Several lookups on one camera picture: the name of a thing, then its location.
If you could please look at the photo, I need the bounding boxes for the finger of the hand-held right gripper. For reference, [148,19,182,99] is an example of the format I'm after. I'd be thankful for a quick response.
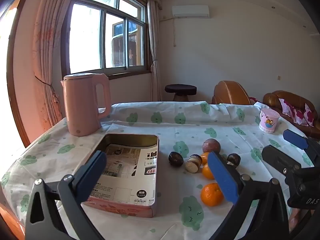
[283,129,320,160]
[262,145,300,178]

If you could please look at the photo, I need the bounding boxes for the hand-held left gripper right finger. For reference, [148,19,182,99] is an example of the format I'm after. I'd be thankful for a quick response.
[207,151,290,240]

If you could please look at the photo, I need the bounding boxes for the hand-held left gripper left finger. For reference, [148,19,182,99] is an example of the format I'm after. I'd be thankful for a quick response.
[24,150,108,240]

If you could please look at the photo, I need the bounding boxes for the brown passion fruit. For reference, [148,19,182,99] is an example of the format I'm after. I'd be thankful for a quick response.
[202,138,221,155]

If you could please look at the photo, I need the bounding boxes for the pink metal tin box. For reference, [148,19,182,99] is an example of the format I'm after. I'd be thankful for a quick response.
[81,133,160,218]

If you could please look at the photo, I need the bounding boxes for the dark brown round fruit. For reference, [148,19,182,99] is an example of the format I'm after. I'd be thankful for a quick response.
[168,151,184,167]
[226,153,241,168]

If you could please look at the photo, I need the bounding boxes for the person's right hand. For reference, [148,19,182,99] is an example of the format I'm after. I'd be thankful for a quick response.
[289,208,313,228]

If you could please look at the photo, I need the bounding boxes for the pink floral pillow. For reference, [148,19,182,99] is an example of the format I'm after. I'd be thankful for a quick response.
[279,98,296,117]
[292,102,314,127]

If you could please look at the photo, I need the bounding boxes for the pink cartoon cup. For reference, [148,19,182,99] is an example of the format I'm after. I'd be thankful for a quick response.
[259,109,280,134]

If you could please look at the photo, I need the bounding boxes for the printed paper leaflet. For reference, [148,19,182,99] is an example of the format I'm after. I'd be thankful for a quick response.
[89,144,158,207]

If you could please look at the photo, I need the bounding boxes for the brown leather sofa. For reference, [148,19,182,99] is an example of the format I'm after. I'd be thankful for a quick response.
[262,90,320,140]

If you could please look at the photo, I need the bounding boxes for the pink electric kettle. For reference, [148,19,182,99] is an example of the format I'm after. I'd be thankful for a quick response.
[60,73,112,137]

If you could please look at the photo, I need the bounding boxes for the cloud print tablecloth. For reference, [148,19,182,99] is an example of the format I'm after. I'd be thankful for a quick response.
[0,101,315,240]

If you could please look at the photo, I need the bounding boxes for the dark round stool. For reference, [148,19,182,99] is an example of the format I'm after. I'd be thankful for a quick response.
[164,84,197,102]

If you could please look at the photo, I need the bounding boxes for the pink patterned curtain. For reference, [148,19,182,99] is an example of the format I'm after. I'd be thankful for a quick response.
[32,0,80,133]

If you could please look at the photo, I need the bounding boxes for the sliding glass window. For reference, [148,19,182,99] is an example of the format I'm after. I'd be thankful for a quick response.
[61,0,153,80]

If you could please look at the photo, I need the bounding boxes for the pale tied curtain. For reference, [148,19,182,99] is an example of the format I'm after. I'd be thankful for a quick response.
[146,0,162,102]

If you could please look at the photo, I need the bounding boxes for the white air conditioner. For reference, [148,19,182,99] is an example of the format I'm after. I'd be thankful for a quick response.
[172,5,210,18]

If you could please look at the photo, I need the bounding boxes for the wooden door frame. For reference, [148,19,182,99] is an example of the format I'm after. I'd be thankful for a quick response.
[6,0,31,148]

